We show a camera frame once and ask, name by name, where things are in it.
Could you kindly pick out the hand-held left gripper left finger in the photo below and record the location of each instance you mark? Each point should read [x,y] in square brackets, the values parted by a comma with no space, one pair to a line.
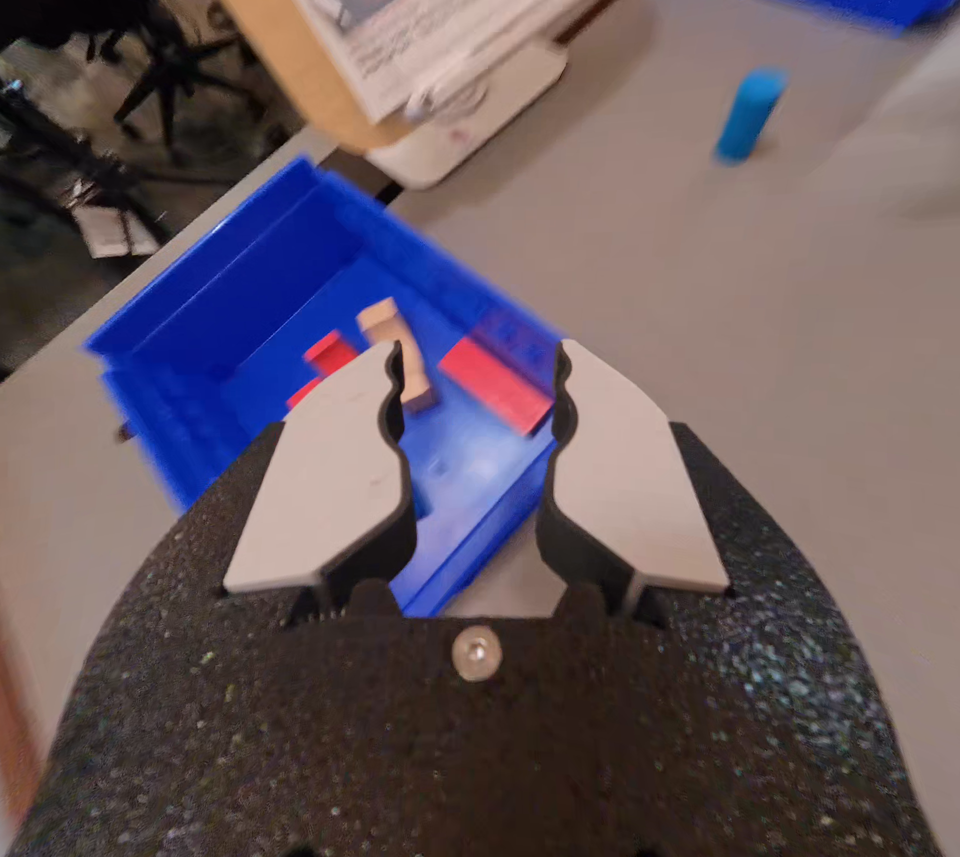
[322,489]

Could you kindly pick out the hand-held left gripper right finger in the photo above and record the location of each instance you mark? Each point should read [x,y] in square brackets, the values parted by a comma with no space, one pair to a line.
[637,489]

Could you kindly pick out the red arch wooden block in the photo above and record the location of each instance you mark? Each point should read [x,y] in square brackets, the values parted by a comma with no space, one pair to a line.
[330,354]

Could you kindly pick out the red rectangular wooden block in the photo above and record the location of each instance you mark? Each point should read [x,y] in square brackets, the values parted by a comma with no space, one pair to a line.
[491,381]
[301,396]

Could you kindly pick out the tagged blue storage bin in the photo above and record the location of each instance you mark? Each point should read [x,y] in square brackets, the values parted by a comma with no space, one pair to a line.
[247,272]

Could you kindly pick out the blue cylinder wooden block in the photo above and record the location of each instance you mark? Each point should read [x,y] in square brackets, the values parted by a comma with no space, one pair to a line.
[750,114]

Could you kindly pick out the natural wood arch block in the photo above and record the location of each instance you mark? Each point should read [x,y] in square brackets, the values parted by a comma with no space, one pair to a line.
[390,332]

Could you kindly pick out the wooden document stand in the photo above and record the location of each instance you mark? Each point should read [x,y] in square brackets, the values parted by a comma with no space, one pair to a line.
[247,9]

